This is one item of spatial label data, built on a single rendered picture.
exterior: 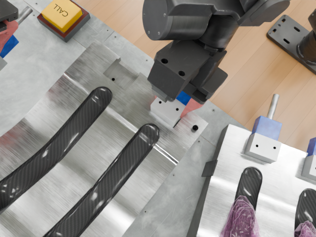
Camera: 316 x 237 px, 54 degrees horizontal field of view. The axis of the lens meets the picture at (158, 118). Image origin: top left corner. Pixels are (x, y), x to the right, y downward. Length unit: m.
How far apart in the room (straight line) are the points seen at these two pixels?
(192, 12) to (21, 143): 0.36
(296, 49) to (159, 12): 0.45
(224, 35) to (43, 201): 0.36
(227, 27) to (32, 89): 0.43
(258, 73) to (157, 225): 0.38
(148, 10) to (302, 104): 0.44
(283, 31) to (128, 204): 0.50
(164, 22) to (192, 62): 0.06
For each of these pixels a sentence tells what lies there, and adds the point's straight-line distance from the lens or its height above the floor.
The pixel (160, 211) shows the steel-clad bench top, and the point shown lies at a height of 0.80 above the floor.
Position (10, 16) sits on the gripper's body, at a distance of 0.50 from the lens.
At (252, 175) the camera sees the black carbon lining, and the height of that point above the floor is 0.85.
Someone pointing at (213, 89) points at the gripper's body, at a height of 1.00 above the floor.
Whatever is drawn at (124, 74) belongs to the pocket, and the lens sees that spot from 0.60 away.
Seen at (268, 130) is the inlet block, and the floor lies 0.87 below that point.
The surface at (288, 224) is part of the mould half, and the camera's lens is 0.60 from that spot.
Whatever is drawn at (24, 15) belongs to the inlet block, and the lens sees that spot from 0.60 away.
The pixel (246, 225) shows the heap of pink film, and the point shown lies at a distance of 0.54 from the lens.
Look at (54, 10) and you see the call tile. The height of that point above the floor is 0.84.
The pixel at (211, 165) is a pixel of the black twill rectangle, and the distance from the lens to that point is 0.58.
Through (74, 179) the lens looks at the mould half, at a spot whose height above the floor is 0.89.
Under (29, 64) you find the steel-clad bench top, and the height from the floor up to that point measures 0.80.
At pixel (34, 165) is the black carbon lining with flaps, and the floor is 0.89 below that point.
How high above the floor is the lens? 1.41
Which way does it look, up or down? 75 degrees down
